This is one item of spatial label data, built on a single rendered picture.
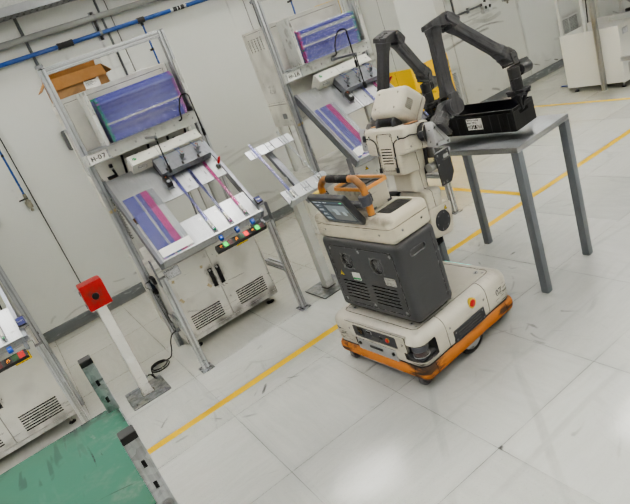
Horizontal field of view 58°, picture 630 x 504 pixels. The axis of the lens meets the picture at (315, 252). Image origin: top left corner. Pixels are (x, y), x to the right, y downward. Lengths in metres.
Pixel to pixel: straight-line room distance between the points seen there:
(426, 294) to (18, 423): 2.41
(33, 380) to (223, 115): 2.97
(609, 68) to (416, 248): 4.59
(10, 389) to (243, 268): 1.52
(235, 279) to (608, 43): 4.55
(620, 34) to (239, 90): 3.76
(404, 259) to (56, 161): 3.41
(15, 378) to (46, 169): 2.03
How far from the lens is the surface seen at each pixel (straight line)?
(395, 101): 2.66
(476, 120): 3.06
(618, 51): 6.68
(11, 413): 3.71
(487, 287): 2.81
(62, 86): 3.96
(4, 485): 1.52
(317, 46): 4.24
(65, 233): 5.15
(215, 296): 3.78
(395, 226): 2.37
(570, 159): 3.23
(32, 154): 5.09
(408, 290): 2.48
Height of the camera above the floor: 1.62
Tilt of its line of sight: 21 degrees down
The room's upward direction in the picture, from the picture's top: 21 degrees counter-clockwise
